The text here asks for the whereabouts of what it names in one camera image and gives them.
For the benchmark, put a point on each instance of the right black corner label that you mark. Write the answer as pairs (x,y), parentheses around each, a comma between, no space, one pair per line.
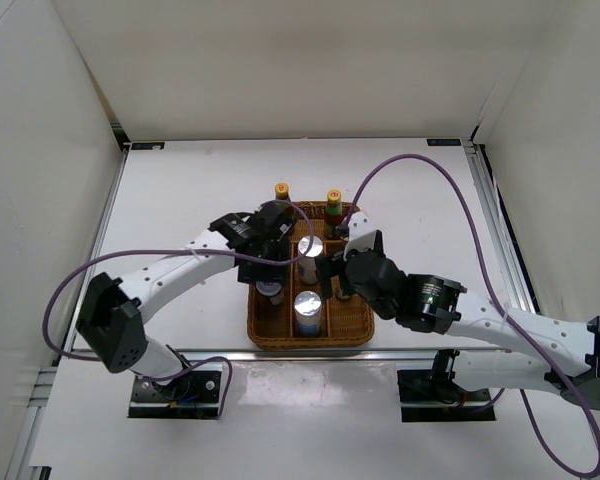
(443,142)

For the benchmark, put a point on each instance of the dark glass jar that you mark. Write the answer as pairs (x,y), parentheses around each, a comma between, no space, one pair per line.
(272,291)

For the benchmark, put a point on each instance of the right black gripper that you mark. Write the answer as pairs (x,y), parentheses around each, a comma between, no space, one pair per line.
(329,266)

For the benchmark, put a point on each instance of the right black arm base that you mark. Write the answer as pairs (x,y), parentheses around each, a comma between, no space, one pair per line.
(428,394)

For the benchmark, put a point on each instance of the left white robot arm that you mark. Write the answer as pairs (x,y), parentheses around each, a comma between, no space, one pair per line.
(114,312)

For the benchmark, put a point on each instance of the black corner label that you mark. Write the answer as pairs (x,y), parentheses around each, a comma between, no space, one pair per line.
(443,142)
(147,146)

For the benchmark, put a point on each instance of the left black corner label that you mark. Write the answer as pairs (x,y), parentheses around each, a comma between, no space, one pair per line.
(147,146)

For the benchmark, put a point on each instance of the brown wicker divided basket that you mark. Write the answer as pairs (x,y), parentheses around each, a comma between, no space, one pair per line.
(345,324)

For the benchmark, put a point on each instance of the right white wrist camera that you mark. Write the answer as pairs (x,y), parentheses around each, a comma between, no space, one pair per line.
(361,234)

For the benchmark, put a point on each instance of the small yellow-label bottle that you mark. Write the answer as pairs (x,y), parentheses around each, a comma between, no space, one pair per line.
(342,294)

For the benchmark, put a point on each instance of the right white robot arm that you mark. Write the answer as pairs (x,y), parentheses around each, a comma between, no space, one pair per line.
(537,352)

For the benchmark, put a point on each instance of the white silver-lid canister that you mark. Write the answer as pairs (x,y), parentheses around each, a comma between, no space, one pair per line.
(308,313)
(309,249)

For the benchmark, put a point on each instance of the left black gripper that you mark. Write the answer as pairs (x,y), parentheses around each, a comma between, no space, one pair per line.
(274,272)

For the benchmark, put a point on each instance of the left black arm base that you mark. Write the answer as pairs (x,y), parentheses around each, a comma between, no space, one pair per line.
(195,396)

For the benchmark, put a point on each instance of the tall chili sauce bottle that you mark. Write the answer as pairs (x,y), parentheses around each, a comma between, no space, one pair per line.
(282,192)
(333,214)

